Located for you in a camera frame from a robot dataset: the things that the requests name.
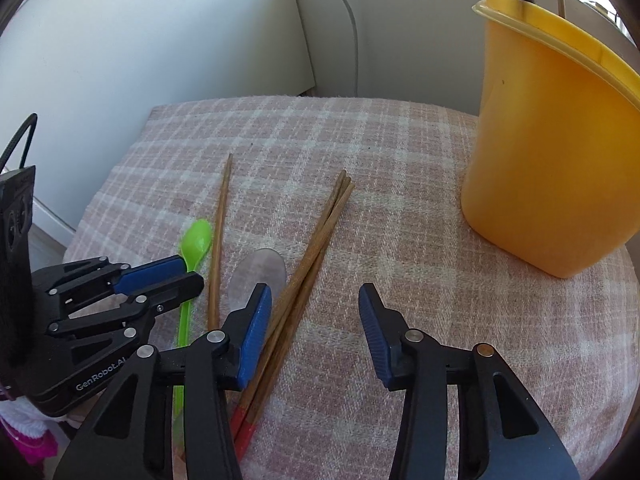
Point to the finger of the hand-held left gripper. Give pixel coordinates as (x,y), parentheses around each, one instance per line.
(145,273)
(170,291)

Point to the clear plastic spoon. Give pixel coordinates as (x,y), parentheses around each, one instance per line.
(260,270)

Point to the green plastic spoon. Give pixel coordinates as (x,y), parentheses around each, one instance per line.
(196,242)

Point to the yellow plastic container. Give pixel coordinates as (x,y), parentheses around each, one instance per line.
(545,150)

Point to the white cabinet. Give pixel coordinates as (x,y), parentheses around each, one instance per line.
(150,35)

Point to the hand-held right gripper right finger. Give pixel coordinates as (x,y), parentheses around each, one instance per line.
(377,330)

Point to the pink plaid cloth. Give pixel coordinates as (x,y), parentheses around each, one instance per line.
(400,185)

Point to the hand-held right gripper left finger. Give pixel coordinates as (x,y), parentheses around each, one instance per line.
(255,330)

